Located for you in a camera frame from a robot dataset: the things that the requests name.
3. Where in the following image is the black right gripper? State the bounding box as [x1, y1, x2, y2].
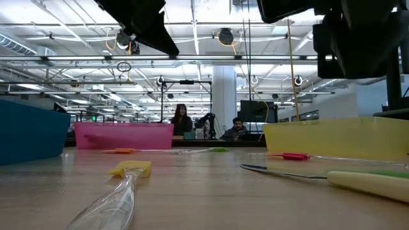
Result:
[257, 0, 401, 80]

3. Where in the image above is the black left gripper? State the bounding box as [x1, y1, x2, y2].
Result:
[94, 0, 180, 56]

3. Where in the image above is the pink plastic bin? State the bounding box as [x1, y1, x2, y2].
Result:
[73, 121, 175, 151]

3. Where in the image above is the orange-handled utensil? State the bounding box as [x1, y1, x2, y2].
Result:
[101, 147, 181, 155]

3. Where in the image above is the green spatula clear handle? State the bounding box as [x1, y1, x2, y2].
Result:
[174, 146, 230, 156]
[343, 168, 409, 180]

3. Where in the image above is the yellow spatula clear handle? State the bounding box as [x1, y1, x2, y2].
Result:
[66, 160, 153, 230]

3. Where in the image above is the yellow plastic bin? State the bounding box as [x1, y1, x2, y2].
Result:
[263, 116, 409, 162]

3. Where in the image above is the red-handled utensil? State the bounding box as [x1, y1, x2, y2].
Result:
[266, 152, 409, 169]

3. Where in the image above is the blue plastic bin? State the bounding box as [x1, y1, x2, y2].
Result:
[0, 98, 72, 166]

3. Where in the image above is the cream-handled table knife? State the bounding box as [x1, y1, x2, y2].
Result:
[239, 164, 409, 204]

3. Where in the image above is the ceiling light strip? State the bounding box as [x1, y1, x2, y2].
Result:
[0, 54, 333, 62]

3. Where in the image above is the white building column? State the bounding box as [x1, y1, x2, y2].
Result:
[212, 65, 238, 142]

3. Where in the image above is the person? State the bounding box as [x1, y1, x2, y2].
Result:
[170, 103, 194, 137]
[219, 117, 253, 142]

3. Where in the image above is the black background monitor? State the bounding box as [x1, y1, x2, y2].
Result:
[239, 100, 279, 124]

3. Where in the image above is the background black rig frame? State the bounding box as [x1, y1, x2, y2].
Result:
[160, 79, 213, 123]

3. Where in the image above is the ceiling cable reel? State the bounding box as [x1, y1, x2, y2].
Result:
[218, 27, 235, 46]

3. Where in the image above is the yellow hanging power cable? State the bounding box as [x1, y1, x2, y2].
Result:
[286, 19, 301, 123]

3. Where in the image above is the ceiling air duct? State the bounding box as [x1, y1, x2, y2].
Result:
[0, 31, 58, 66]

